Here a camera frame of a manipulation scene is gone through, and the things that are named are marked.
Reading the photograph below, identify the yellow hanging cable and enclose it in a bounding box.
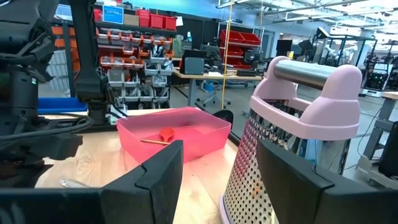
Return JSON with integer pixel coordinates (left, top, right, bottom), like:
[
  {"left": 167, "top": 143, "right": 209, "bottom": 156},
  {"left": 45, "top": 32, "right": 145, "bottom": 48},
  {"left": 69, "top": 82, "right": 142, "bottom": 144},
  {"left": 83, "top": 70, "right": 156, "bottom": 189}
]
[{"left": 221, "top": 0, "right": 234, "bottom": 110}]

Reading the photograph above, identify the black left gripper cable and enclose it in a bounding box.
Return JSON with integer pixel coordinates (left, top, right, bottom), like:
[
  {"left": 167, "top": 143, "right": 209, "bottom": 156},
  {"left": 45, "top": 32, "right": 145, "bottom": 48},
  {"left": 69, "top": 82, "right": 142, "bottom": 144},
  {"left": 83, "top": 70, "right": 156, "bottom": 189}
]
[{"left": 0, "top": 115, "right": 95, "bottom": 149}]

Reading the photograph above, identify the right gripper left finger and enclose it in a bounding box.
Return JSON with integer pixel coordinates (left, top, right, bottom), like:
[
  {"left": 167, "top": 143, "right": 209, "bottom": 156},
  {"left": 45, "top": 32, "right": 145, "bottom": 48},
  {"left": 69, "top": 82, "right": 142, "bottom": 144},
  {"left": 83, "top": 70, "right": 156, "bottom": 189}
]
[{"left": 101, "top": 139, "right": 184, "bottom": 224}]

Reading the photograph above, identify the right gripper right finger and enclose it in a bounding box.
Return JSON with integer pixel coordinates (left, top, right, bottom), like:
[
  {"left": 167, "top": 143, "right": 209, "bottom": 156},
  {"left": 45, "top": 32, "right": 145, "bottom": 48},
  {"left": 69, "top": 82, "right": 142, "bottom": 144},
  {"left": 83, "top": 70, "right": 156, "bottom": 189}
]
[{"left": 255, "top": 139, "right": 374, "bottom": 224}]

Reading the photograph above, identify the wooden workshop table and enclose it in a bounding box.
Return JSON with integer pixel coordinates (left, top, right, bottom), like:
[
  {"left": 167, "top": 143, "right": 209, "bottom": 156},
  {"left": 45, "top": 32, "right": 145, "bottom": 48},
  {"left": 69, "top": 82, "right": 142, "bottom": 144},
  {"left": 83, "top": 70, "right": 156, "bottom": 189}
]
[{"left": 172, "top": 68, "right": 264, "bottom": 108}]

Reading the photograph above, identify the pink metal box grater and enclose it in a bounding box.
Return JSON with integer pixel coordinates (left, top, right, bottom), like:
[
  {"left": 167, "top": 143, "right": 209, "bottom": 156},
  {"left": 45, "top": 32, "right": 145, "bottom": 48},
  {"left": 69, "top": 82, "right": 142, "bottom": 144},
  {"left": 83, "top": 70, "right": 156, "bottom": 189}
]
[{"left": 219, "top": 55, "right": 363, "bottom": 224}]

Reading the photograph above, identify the red storage bin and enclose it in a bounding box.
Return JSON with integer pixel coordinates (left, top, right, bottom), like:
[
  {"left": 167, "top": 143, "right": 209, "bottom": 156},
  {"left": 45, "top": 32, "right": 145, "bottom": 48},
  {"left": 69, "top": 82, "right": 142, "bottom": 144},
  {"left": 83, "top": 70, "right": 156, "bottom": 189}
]
[
  {"left": 164, "top": 16, "right": 178, "bottom": 31},
  {"left": 150, "top": 13, "right": 165, "bottom": 30},
  {"left": 136, "top": 9, "right": 151, "bottom": 28}
]

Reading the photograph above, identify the red spoon wooden handle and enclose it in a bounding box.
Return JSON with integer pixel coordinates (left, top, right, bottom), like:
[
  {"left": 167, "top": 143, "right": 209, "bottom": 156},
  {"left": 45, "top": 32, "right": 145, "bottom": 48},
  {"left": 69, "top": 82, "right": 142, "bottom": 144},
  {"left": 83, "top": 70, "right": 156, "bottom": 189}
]
[{"left": 139, "top": 126, "right": 175, "bottom": 146}]

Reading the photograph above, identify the grey legged side table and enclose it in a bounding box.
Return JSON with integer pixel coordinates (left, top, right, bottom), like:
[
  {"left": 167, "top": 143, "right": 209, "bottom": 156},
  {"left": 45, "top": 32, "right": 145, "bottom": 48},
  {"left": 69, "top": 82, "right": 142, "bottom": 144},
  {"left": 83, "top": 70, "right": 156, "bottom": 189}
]
[{"left": 356, "top": 90, "right": 398, "bottom": 189}]

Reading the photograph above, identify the parts bin shelf rack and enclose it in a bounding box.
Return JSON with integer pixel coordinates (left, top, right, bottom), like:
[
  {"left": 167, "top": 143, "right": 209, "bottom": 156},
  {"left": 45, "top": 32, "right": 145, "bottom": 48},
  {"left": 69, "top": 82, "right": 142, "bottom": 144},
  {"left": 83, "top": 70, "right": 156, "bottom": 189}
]
[{"left": 49, "top": 18, "right": 178, "bottom": 110}]

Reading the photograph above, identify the red bin rack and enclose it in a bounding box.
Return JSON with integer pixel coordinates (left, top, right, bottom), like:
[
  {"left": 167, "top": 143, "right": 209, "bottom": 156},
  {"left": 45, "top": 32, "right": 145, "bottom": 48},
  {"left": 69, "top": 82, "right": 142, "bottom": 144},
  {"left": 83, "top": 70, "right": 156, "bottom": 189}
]
[{"left": 217, "top": 29, "right": 262, "bottom": 71}]

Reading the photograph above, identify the black box grey panel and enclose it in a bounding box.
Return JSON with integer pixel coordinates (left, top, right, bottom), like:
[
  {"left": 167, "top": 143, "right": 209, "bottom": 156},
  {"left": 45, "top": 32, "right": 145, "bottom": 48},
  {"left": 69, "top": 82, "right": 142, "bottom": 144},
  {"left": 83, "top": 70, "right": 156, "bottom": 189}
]
[{"left": 179, "top": 49, "right": 206, "bottom": 76}]

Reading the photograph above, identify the grey office chair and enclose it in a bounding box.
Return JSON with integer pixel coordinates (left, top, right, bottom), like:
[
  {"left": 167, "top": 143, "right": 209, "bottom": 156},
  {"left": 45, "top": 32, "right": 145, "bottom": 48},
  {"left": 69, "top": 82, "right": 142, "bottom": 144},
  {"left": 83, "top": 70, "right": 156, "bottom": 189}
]
[{"left": 196, "top": 79, "right": 233, "bottom": 108}]

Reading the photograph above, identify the blue flat panel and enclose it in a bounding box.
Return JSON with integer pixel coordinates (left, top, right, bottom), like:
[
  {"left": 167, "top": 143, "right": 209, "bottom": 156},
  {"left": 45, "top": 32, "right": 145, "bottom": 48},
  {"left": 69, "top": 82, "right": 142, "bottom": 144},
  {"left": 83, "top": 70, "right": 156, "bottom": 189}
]
[{"left": 37, "top": 97, "right": 88, "bottom": 115}]

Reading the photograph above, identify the pink plastic bin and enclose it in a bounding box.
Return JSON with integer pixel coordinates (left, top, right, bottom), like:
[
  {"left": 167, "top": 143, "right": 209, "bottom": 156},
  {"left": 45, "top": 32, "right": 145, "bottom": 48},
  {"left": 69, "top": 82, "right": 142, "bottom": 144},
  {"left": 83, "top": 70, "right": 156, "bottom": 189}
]
[{"left": 116, "top": 106, "right": 233, "bottom": 164}]

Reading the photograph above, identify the blue sign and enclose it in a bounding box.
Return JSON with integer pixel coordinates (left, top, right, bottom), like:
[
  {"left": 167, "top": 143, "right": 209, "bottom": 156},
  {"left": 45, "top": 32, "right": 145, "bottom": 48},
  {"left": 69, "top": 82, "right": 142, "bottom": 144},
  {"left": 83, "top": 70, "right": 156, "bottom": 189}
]
[{"left": 102, "top": 4, "right": 124, "bottom": 25}]

